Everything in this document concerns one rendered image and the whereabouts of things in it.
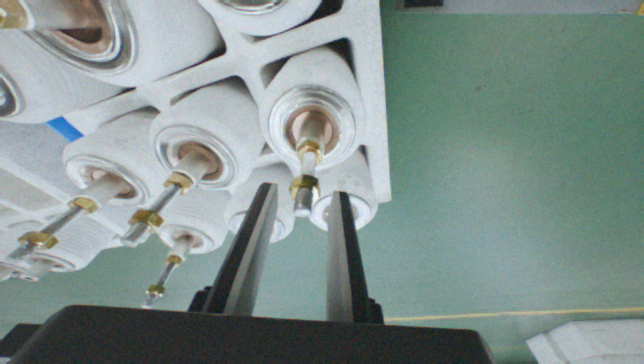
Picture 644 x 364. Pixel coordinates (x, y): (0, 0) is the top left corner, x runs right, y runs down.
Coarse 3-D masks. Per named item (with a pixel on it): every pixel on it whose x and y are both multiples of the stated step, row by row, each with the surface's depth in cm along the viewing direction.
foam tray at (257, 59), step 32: (352, 0) 16; (224, 32) 18; (288, 32) 18; (320, 32) 18; (352, 32) 18; (224, 64) 20; (256, 64) 19; (352, 64) 24; (128, 96) 22; (160, 96) 22; (256, 96) 22; (384, 96) 21; (96, 128) 25; (384, 128) 24; (384, 160) 27; (384, 192) 31
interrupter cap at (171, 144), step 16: (176, 128) 16; (192, 128) 16; (160, 144) 17; (176, 144) 17; (192, 144) 18; (208, 144) 17; (224, 144) 17; (160, 160) 19; (176, 160) 19; (224, 160) 18; (208, 176) 20; (224, 176) 20
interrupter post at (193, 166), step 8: (192, 152) 18; (200, 152) 18; (184, 160) 17; (192, 160) 17; (200, 160) 18; (208, 160) 19; (176, 168) 16; (184, 168) 16; (192, 168) 17; (200, 168) 18; (208, 168) 19; (184, 176) 16; (192, 176) 17; (200, 176) 18; (192, 184) 17
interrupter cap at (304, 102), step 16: (288, 96) 14; (304, 96) 14; (320, 96) 14; (336, 96) 14; (272, 112) 15; (288, 112) 15; (304, 112) 15; (320, 112) 15; (336, 112) 15; (352, 112) 15; (272, 128) 16; (288, 128) 16; (336, 128) 16; (352, 128) 16; (288, 144) 17; (336, 144) 17; (352, 144) 17; (288, 160) 18; (336, 160) 18
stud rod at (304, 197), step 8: (312, 152) 13; (304, 160) 13; (312, 160) 13; (304, 168) 12; (312, 168) 12; (304, 192) 10; (312, 192) 11; (296, 200) 10; (304, 200) 10; (312, 200) 10; (296, 208) 10; (304, 208) 10; (304, 216) 10
